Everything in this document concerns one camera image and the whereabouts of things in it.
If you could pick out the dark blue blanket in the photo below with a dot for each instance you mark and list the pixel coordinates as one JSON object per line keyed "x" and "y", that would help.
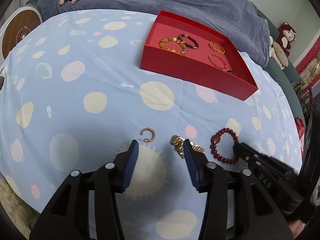
{"x": 236, "y": 19}

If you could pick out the green sofa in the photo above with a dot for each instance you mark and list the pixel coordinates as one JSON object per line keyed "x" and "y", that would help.
{"x": 287, "y": 78}

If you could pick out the blue planet-print sheet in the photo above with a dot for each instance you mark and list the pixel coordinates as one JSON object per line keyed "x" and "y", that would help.
{"x": 74, "y": 96}

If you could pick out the red open box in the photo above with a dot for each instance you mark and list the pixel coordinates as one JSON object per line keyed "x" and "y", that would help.
{"x": 177, "y": 46}

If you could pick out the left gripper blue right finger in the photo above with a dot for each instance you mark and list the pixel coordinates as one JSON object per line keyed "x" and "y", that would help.
{"x": 191, "y": 161}

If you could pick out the brown cushion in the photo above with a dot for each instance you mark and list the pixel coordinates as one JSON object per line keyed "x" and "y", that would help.
{"x": 1, "y": 82}

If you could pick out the round wooden white device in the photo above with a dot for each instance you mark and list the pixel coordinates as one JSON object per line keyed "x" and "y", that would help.
{"x": 23, "y": 21}

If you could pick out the thin red-gold bangle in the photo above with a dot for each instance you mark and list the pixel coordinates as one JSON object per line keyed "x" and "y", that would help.
{"x": 217, "y": 62}

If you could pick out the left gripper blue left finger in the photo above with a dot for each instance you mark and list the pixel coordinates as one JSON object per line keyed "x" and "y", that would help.
{"x": 130, "y": 162}

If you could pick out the beige fluffy rug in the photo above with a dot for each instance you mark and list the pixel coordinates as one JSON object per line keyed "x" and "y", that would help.
{"x": 20, "y": 213}

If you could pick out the cream plush toy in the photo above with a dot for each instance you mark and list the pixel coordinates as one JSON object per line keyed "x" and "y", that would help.
{"x": 277, "y": 53}

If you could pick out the red monkey plush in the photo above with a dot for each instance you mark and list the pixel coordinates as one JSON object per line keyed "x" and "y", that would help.
{"x": 286, "y": 35}

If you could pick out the gold link watch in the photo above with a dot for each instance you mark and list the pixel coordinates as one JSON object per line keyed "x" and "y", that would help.
{"x": 178, "y": 142}

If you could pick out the gold chunky bangle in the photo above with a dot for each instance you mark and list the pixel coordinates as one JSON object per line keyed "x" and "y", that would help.
{"x": 217, "y": 48}

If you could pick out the person's right hand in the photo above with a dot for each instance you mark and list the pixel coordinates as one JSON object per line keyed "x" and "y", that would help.
{"x": 296, "y": 227}

